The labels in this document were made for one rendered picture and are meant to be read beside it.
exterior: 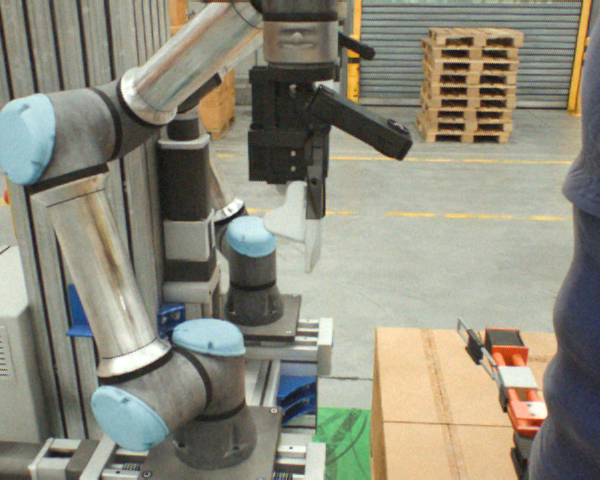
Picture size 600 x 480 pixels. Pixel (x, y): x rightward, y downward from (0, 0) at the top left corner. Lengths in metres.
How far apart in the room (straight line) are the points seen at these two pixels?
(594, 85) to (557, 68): 10.43
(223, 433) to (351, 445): 1.75
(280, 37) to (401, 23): 9.92
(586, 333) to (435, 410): 1.49
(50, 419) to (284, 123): 0.96
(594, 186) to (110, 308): 0.65
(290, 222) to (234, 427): 0.56
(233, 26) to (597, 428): 0.62
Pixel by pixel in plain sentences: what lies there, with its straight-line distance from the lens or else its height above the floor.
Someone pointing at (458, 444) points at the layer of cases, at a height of 0.54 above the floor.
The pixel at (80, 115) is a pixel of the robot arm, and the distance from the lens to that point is 0.96.
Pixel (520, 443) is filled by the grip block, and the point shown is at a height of 1.11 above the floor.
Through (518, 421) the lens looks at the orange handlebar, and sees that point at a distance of 1.23.
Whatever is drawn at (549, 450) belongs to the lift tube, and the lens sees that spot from 0.81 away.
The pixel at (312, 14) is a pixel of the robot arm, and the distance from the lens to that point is 0.64.
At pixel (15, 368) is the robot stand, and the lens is 1.36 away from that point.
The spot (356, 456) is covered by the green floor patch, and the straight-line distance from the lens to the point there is 2.80.
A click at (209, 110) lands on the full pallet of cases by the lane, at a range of 8.23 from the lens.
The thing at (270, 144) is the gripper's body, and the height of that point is 1.65.
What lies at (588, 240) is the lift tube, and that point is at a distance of 0.69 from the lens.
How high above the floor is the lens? 1.79
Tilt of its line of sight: 21 degrees down
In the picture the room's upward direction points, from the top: straight up
